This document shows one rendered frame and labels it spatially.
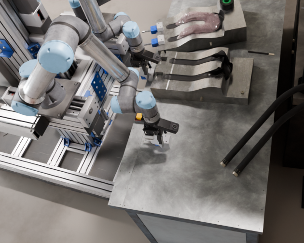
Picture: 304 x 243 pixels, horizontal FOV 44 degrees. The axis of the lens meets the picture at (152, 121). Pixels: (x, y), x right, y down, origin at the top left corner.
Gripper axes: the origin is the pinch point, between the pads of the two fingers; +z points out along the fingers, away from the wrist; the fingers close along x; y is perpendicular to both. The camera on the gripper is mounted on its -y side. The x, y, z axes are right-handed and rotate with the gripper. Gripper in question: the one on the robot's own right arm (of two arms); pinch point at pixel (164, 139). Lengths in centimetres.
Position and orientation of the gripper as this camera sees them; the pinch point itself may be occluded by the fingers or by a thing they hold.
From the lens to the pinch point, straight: 184.4
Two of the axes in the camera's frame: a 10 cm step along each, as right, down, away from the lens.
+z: 2.1, 5.3, 8.2
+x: -2.1, 8.4, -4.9
